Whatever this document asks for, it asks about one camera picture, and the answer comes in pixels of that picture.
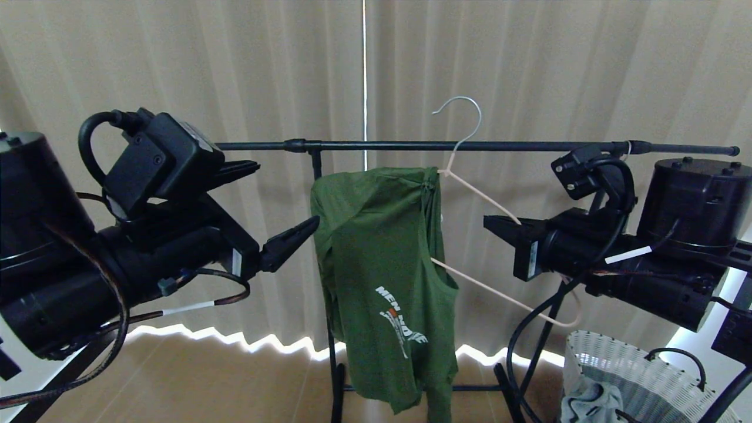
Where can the white laundry basket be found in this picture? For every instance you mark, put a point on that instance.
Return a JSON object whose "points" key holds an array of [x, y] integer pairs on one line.
{"points": [[640, 376]]}

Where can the green printed shirt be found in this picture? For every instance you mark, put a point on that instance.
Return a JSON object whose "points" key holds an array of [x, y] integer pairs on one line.
{"points": [[376, 264]]}

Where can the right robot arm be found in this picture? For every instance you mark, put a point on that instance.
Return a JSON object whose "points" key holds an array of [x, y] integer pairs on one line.
{"points": [[693, 200]]}

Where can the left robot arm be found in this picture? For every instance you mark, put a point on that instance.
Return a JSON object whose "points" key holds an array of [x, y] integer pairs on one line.
{"points": [[35, 205]]}

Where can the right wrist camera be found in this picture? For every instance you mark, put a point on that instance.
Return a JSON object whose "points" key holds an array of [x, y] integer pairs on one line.
{"points": [[581, 173]]}

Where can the black clothes rack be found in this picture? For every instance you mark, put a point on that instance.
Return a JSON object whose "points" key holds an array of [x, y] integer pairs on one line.
{"points": [[529, 145]]}

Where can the pink clothes hanger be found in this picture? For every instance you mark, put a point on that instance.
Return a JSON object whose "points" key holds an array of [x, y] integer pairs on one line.
{"points": [[479, 197]]}

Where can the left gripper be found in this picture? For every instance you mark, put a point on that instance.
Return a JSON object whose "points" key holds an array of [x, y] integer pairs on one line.
{"points": [[176, 258]]}

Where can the pale grey garment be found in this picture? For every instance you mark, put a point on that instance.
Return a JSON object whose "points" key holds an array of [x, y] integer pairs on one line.
{"points": [[590, 405]]}

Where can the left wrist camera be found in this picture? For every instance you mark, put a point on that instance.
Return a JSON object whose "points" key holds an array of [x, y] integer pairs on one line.
{"points": [[164, 158]]}

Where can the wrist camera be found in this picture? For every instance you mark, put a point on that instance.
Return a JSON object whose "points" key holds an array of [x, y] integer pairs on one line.
{"points": [[581, 173], [164, 158]]}

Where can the beige curtain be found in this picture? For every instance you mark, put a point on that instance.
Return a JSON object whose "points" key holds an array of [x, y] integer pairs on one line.
{"points": [[529, 70]]}

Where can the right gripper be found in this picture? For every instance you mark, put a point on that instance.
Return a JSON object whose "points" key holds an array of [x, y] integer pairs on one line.
{"points": [[646, 294]]}

